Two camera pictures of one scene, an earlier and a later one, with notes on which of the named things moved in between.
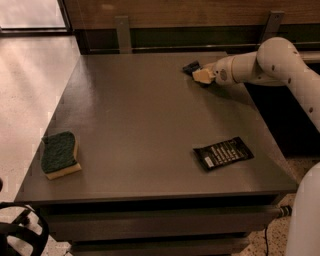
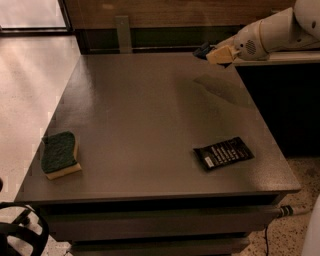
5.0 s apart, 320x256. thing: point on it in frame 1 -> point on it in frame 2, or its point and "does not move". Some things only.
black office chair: x=38 y=240 does not move
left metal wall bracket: x=123 y=34 does not move
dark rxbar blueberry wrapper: x=191 y=67 -> x=203 y=50
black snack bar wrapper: x=223 y=153 does not move
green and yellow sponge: x=58 y=155 does not move
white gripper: x=220 y=72 -> x=247 y=45
